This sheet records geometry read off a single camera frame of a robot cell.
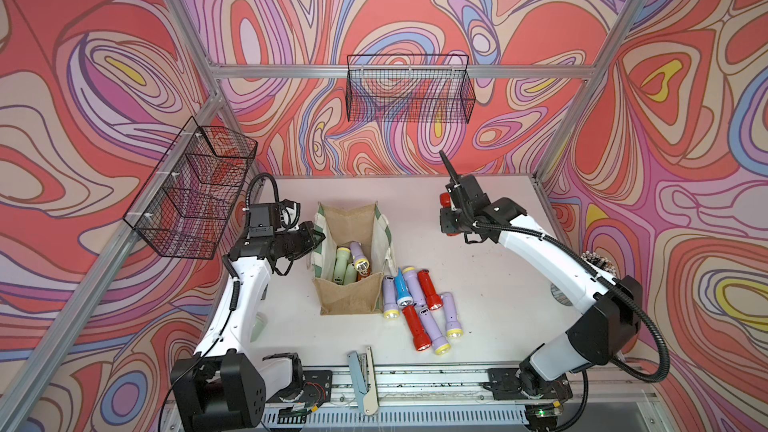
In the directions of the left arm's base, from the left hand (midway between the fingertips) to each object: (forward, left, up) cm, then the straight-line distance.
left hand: (327, 236), depth 79 cm
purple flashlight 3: (-19, -34, -17) cm, 42 cm away
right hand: (+4, -34, -1) cm, 34 cm away
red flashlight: (-11, -30, -16) cm, 36 cm away
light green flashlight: (+4, -2, -15) cm, 16 cm away
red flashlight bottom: (-22, -25, -17) cm, 37 cm away
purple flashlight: (0, -8, -14) cm, 16 cm away
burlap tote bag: (+6, -1, -5) cm, 8 cm away
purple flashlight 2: (-14, -17, -16) cm, 27 cm away
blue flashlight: (-8, -20, -17) cm, 27 cm away
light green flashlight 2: (+2, -3, -17) cm, 17 cm away
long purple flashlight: (-3, -23, -17) cm, 29 cm away
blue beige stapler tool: (-29, -10, -17) cm, 35 cm away
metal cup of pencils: (-6, -70, -1) cm, 70 cm away
